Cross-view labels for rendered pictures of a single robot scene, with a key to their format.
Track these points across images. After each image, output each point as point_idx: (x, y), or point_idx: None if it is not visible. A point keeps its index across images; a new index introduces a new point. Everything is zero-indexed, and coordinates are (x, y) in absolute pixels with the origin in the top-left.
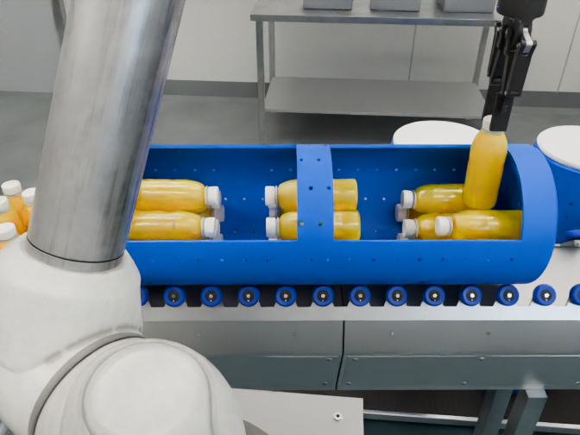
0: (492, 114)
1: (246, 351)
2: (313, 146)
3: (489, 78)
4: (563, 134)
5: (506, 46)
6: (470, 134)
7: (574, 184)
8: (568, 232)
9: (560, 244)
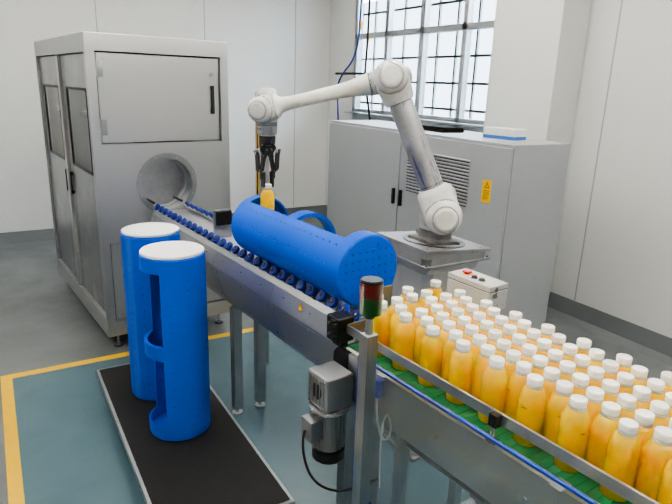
0: (273, 180)
1: None
2: (299, 213)
3: (262, 171)
4: (137, 232)
5: (272, 154)
6: (155, 245)
7: (179, 239)
8: (224, 241)
9: (224, 248)
